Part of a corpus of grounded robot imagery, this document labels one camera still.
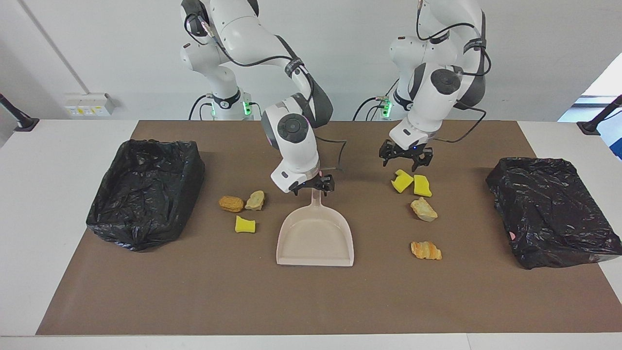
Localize black bag bin pink spot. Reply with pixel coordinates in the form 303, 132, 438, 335
486, 157, 622, 270

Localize black bag lined bin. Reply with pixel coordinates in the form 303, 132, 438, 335
86, 139, 206, 252

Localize black clamp stand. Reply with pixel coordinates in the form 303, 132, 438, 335
0, 93, 39, 132
577, 95, 622, 136

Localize beige plastic dustpan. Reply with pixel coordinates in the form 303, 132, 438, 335
276, 189, 355, 267

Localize orange striped croissant toy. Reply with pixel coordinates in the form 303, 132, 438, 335
411, 241, 443, 261

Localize beige bread scrap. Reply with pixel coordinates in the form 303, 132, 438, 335
244, 190, 266, 211

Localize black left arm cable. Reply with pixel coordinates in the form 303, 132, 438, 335
416, 0, 492, 144

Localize white wall socket box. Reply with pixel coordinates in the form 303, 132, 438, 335
64, 93, 116, 117

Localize brown table mat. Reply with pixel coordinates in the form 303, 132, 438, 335
36, 120, 622, 336

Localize black base power cable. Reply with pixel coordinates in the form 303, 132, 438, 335
352, 80, 401, 121
189, 95, 215, 121

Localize pale bread chunk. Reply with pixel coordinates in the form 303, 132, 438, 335
410, 197, 438, 223

